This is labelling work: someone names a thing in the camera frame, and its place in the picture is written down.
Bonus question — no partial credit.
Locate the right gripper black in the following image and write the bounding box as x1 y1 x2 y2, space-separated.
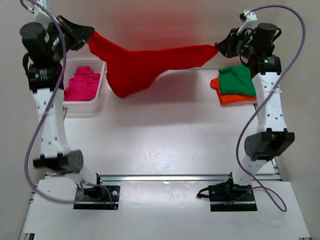
214 29 256 61

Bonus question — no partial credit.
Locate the green folded t-shirt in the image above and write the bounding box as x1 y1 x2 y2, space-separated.
218 65 256 97

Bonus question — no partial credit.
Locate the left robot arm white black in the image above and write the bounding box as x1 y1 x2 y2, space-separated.
19 15 105 199

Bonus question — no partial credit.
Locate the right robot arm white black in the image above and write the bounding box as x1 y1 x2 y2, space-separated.
216 23 295 200

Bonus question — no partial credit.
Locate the white plastic basket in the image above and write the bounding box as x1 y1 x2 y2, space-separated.
63 57 107 117

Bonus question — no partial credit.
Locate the orange folded t-shirt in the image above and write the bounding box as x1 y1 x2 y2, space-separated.
210 77 257 106

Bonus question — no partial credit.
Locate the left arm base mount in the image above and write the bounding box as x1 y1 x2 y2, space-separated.
73 177 121 211

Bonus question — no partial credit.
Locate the red t-shirt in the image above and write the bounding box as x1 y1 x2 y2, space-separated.
87 31 218 98

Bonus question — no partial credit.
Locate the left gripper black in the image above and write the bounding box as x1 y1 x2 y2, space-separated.
51 8 96 53

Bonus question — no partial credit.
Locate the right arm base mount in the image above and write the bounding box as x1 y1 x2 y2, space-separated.
196 174 258 212

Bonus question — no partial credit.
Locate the pink t-shirt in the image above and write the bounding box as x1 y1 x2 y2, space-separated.
64 66 101 102

